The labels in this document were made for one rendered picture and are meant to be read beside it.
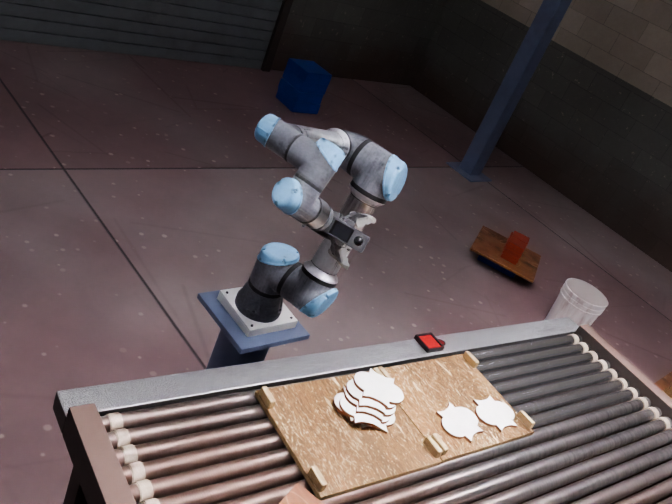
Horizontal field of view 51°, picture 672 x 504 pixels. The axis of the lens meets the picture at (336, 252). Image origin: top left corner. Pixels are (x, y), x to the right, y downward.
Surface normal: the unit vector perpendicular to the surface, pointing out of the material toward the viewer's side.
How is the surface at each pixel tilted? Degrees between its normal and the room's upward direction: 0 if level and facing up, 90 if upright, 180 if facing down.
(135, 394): 0
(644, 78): 90
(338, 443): 0
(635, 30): 90
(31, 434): 0
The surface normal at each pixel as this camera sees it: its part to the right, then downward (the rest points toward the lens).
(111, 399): 0.36, -0.80
